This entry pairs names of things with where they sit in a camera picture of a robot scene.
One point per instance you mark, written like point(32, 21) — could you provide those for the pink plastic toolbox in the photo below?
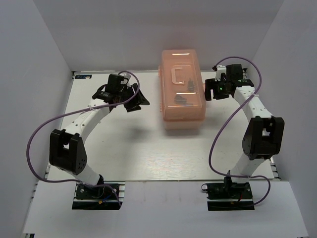
point(174, 71)

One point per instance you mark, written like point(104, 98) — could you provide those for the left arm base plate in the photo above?
point(102, 198)

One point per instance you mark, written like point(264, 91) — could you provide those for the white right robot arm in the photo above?
point(263, 136)

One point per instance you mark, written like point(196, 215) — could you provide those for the left blue table sticker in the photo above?
point(83, 76)

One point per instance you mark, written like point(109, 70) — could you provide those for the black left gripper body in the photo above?
point(126, 92)

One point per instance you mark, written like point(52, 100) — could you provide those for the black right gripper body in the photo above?
point(220, 90)

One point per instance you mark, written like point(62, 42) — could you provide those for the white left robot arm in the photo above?
point(67, 145)

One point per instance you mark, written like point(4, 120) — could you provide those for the green orange handled screwdriver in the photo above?
point(180, 100)

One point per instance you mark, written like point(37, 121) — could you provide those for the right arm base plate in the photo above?
point(228, 196)

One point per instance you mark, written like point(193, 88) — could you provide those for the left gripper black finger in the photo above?
point(132, 106)
point(140, 99)

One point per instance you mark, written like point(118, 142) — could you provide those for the stubby green screwdriver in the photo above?
point(191, 86)

